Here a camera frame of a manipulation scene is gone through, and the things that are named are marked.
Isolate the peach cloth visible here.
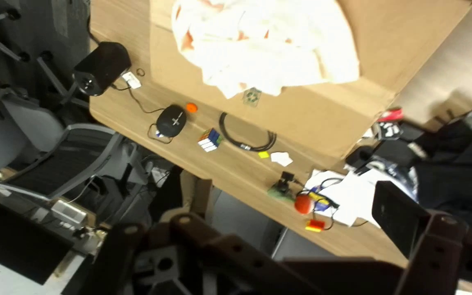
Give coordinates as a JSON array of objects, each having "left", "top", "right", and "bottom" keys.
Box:
[{"left": 170, "top": 0, "right": 363, "bottom": 102}]

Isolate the small red plastic item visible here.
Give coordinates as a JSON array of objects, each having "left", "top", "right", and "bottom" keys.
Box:
[{"left": 379, "top": 107, "right": 407, "bottom": 125}]

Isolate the black round puck device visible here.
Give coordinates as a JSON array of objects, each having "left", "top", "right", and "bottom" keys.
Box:
[{"left": 155, "top": 104, "right": 191, "bottom": 140}]

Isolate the red ball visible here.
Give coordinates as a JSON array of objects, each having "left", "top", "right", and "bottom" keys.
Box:
[{"left": 294, "top": 191, "right": 315, "bottom": 217}]

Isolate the black clothes pile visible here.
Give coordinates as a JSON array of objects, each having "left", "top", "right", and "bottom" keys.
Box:
[{"left": 410, "top": 104, "right": 472, "bottom": 232}]

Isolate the white cable tag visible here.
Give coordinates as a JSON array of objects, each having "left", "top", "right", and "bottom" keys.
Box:
[{"left": 120, "top": 69, "right": 143, "bottom": 91}]

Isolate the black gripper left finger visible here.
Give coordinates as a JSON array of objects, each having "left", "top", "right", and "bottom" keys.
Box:
[{"left": 91, "top": 212, "right": 337, "bottom": 295}]

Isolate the Rubik's cube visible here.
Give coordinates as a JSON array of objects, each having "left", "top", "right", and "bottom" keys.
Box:
[{"left": 197, "top": 127, "right": 225, "bottom": 155}]

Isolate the white papers pile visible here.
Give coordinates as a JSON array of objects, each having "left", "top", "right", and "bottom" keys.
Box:
[{"left": 304, "top": 168, "right": 383, "bottom": 230}]

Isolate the black cable loop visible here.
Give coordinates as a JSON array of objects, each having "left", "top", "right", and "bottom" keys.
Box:
[{"left": 217, "top": 110, "right": 279, "bottom": 155}]

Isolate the black camera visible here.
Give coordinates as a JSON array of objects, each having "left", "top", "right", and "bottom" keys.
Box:
[{"left": 71, "top": 42, "right": 135, "bottom": 99}]

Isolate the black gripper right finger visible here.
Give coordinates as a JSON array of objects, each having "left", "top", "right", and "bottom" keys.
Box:
[{"left": 371, "top": 181, "right": 472, "bottom": 295}]

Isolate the small red yellow item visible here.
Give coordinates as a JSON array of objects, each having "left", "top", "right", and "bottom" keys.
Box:
[{"left": 304, "top": 217, "right": 328, "bottom": 235}]

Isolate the brown cardboard box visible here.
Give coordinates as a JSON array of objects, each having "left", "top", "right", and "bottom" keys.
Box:
[{"left": 147, "top": 0, "right": 472, "bottom": 173}]

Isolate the small black green device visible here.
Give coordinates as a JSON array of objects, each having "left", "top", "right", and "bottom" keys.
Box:
[{"left": 268, "top": 171, "right": 299, "bottom": 204}]

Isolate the white paper scrap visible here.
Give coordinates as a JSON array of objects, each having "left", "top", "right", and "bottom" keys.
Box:
[{"left": 269, "top": 151, "right": 296, "bottom": 169}]

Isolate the grey fabric chair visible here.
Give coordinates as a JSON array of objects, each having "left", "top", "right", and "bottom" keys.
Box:
[
  {"left": 0, "top": 104, "right": 66, "bottom": 186},
  {"left": 207, "top": 187, "right": 304, "bottom": 259}
]

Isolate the black mesh office chair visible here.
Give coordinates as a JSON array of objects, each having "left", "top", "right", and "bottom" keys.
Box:
[{"left": 0, "top": 122, "right": 140, "bottom": 232}]

